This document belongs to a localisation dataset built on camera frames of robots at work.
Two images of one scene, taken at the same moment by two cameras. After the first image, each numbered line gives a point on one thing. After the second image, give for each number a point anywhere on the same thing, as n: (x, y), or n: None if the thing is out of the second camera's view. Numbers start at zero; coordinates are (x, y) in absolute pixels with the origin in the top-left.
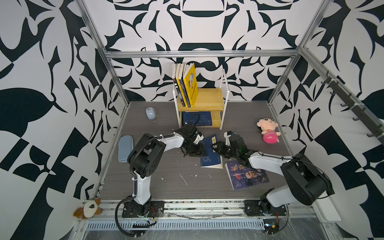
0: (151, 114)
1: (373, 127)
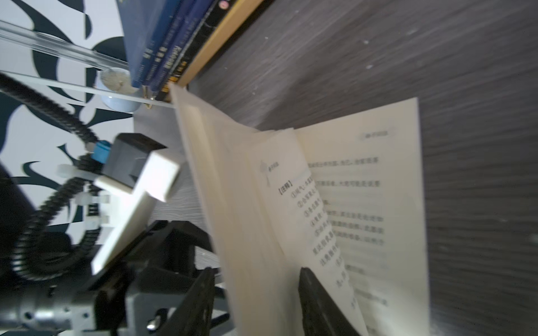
0: (117, 79)
1: None
